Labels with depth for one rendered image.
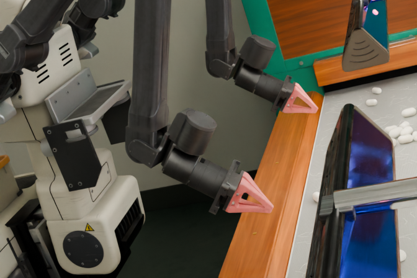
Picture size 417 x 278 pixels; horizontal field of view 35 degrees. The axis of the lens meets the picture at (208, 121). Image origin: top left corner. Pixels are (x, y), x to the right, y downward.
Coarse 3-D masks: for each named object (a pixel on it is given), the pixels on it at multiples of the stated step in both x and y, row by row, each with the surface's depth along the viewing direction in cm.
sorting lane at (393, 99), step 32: (352, 96) 189; (384, 96) 181; (416, 96) 174; (320, 128) 174; (384, 128) 161; (416, 128) 155; (320, 160) 156; (416, 160) 140; (416, 224) 118; (416, 256) 109
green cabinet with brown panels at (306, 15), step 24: (264, 0) 190; (288, 0) 190; (312, 0) 189; (336, 0) 187; (408, 0) 182; (264, 24) 193; (288, 24) 193; (312, 24) 191; (336, 24) 190; (408, 24) 185; (288, 48) 196; (312, 48) 194; (336, 48) 191; (264, 72) 199
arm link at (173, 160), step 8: (168, 152) 116; (176, 152) 115; (184, 152) 114; (168, 160) 114; (176, 160) 114; (184, 160) 114; (192, 160) 115; (168, 168) 115; (176, 168) 114; (184, 168) 114; (192, 168) 114; (176, 176) 115; (184, 176) 114
